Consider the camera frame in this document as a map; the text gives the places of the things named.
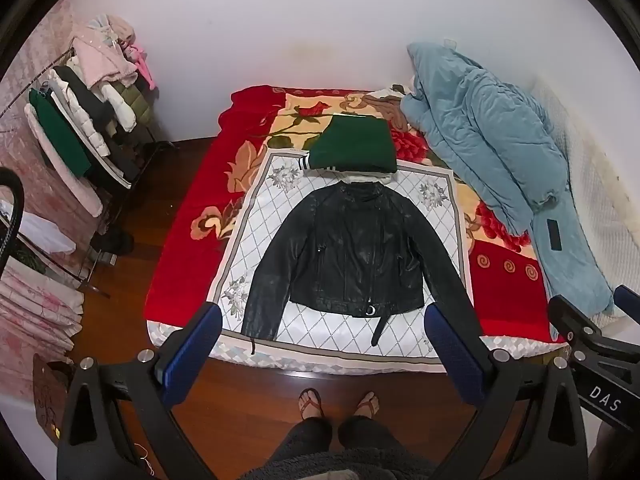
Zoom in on black leather jacket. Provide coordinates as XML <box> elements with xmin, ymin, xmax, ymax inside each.
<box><xmin>241</xmin><ymin>181</ymin><xmax>483</xmax><ymax>356</ymax></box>

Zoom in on pile of pink clothes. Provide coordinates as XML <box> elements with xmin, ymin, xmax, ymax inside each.
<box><xmin>70</xmin><ymin>14</ymin><xmax>151</xmax><ymax>88</ymax></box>

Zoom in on folded green garment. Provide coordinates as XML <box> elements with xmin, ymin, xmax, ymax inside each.
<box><xmin>296</xmin><ymin>115</ymin><xmax>397</xmax><ymax>176</ymax></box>

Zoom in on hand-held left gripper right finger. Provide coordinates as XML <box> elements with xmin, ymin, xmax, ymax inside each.
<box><xmin>424</xmin><ymin>302</ymin><xmax>588</xmax><ymax>480</ymax></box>

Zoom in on folded white garment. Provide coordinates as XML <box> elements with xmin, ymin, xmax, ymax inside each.
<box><xmin>344</xmin><ymin>170</ymin><xmax>397</xmax><ymax>187</ymax></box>

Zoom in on white folded sheet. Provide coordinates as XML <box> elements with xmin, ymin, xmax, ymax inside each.
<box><xmin>17</xmin><ymin>211</ymin><xmax>77</xmax><ymax>255</ymax></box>

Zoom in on person's right forearm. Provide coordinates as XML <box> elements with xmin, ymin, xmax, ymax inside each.
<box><xmin>589</xmin><ymin>419</ymin><xmax>640</xmax><ymax>480</ymax></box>

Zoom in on red floral blanket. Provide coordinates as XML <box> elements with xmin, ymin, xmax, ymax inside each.
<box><xmin>144</xmin><ymin>85</ymin><xmax>568</xmax><ymax>346</ymax></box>

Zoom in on small black rectangular device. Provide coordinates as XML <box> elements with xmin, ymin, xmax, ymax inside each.
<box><xmin>545</xmin><ymin>218</ymin><xmax>565</xmax><ymax>251</ymax></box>

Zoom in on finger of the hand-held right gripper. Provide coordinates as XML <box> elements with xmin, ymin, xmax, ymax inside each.
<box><xmin>547</xmin><ymin>296</ymin><xmax>608</xmax><ymax>356</ymax></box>
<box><xmin>614</xmin><ymin>285</ymin><xmax>640</xmax><ymax>314</ymax></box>

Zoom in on brown bag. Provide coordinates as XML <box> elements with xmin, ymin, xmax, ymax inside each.
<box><xmin>32</xmin><ymin>353</ymin><xmax>77</xmax><ymax>445</ymax></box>

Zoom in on person's right foot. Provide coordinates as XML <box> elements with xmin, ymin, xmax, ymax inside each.
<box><xmin>352</xmin><ymin>390</ymin><xmax>381</xmax><ymax>421</ymax></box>

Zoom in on white quilted bed sheet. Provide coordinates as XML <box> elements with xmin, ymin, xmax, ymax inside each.
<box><xmin>146</xmin><ymin>319</ymin><xmax>568</xmax><ymax>377</ymax></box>

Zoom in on metal clothes rack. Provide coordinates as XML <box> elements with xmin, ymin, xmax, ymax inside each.
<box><xmin>0</xmin><ymin>42</ymin><xmax>178</xmax><ymax>301</ymax></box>

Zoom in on stack of pink bedding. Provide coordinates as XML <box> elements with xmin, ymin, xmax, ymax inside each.
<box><xmin>0</xmin><ymin>259</ymin><xmax>85</xmax><ymax>363</ymax></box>

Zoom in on person's leg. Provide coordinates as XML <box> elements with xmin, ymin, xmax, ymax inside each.
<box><xmin>337</xmin><ymin>416</ymin><xmax>397</xmax><ymax>455</ymax></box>
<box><xmin>269</xmin><ymin>416</ymin><xmax>334</xmax><ymax>467</ymax></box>

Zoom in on person's left leg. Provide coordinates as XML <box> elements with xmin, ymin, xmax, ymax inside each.
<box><xmin>269</xmin><ymin>416</ymin><xmax>334</xmax><ymax>467</ymax></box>

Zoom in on person's left foot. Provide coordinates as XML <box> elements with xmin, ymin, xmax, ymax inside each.
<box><xmin>297</xmin><ymin>388</ymin><xmax>326</xmax><ymax>422</ymax></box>

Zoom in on person's right leg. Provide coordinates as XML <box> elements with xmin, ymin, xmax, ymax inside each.
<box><xmin>337</xmin><ymin>416</ymin><xmax>397</xmax><ymax>455</ymax></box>

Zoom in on white textured bedcover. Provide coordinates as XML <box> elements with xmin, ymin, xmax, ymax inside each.
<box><xmin>529</xmin><ymin>74</ymin><xmax>640</xmax><ymax>322</ymax></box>

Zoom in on dark shoes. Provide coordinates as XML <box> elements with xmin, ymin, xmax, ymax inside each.
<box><xmin>89</xmin><ymin>224</ymin><xmax>135</xmax><ymax>257</ymax></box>

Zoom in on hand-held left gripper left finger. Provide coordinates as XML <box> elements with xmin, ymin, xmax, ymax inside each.
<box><xmin>56</xmin><ymin>302</ymin><xmax>223</xmax><ymax>480</ymax></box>

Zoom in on black curved hose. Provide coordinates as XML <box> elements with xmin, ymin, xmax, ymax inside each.
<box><xmin>0</xmin><ymin>167</ymin><xmax>27</xmax><ymax>273</ymax></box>

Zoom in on person's foot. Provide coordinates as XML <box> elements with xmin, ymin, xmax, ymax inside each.
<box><xmin>297</xmin><ymin>388</ymin><xmax>326</xmax><ymax>422</ymax></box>
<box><xmin>352</xmin><ymin>390</ymin><xmax>381</xmax><ymax>421</ymax></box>

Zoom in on row of hanging clothes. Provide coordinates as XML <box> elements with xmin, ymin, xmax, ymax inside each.
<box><xmin>24</xmin><ymin>57</ymin><xmax>158</xmax><ymax>218</ymax></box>

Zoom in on light blue quilt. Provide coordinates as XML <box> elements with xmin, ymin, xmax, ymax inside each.
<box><xmin>400</xmin><ymin>40</ymin><xmax>615</xmax><ymax>316</ymax></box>

